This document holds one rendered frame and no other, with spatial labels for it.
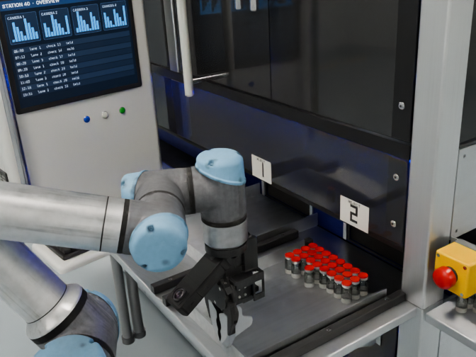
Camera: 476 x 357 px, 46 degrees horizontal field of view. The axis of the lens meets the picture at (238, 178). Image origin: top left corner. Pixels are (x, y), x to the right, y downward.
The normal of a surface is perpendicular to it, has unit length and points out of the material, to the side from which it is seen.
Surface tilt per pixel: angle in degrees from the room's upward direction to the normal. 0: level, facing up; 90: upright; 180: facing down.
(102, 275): 0
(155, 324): 0
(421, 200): 90
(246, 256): 90
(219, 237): 90
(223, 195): 90
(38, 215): 66
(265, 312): 0
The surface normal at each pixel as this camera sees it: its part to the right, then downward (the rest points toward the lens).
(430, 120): -0.83, 0.25
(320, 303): -0.06, -0.92
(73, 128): 0.65, 0.26
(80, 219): 0.21, -0.04
